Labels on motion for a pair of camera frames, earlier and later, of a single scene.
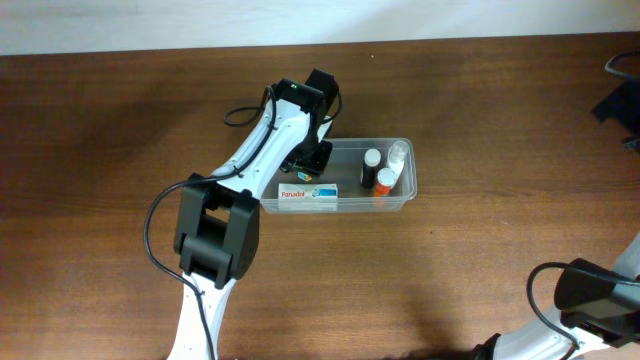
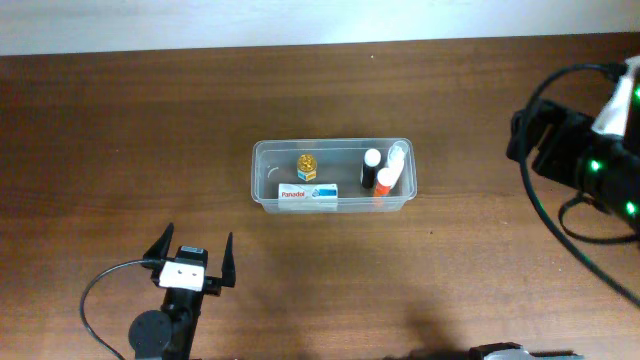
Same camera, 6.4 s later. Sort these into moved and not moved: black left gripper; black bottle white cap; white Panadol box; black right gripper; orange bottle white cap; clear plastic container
Moved: black left gripper; black right gripper
Not moved: orange bottle white cap; clear plastic container; white Panadol box; black bottle white cap
